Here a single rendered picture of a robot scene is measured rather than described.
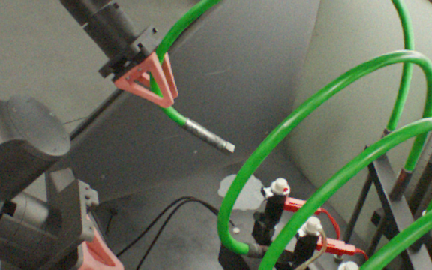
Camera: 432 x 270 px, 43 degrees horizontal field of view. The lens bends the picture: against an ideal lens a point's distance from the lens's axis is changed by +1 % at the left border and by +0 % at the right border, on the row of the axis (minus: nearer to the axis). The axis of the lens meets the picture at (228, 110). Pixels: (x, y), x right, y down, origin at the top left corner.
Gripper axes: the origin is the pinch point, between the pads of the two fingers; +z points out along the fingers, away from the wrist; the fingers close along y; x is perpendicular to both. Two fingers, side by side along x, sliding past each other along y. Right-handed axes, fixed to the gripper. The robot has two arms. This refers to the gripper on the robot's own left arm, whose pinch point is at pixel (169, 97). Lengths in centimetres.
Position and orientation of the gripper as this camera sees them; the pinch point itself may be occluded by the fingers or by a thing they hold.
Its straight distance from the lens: 77.8
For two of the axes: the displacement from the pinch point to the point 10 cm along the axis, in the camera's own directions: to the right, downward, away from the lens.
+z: 6.1, 7.5, 2.4
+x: -7.8, 5.3, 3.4
